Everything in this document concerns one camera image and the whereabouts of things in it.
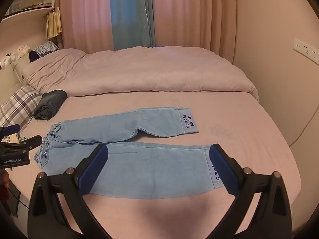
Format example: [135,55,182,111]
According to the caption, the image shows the white wall socket strip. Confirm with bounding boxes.
[293,38,319,64]

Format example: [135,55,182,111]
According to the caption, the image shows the navy pillow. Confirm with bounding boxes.
[28,50,40,63]

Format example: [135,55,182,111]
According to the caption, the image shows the pink curtain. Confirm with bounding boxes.
[59,0,115,54]
[152,0,238,56]

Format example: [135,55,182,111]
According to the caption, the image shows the grey plaid pillow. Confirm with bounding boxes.
[0,85,43,133]

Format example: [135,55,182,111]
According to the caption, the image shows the pink duvet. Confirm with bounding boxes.
[24,46,260,102]

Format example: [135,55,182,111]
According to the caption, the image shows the blue checkered pillow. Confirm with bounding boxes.
[34,41,60,57]

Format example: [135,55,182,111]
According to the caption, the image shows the light blue denim pants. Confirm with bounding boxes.
[33,107,225,200]

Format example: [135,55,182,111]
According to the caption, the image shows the teal curtain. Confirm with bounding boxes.
[136,0,156,48]

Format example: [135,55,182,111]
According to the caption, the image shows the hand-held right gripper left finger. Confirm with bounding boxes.
[27,144,109,239]

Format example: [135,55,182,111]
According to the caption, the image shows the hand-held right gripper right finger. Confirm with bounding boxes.
[209,143,292,239]

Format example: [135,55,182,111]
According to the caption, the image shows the white wall shelf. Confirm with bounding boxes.
[0,0,59,22]

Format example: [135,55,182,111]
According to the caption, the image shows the blue sheer curtain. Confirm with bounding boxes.
[110,0,141,51]

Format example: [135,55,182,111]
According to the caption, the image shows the beige headboard cushion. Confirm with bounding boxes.
[0,54,32,105]

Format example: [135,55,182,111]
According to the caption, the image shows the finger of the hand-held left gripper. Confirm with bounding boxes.
[0,124,21,139]
[20,135,43,152]

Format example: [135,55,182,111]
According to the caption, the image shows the white plush toy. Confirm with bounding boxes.
[16,44,31,56]
[0,53,17,69]

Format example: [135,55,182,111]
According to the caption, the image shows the dark grey folded cloth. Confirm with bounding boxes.
[33,90,68,120]

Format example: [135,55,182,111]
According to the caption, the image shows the yellow pleated cloth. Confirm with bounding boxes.
[46,7,62,40]

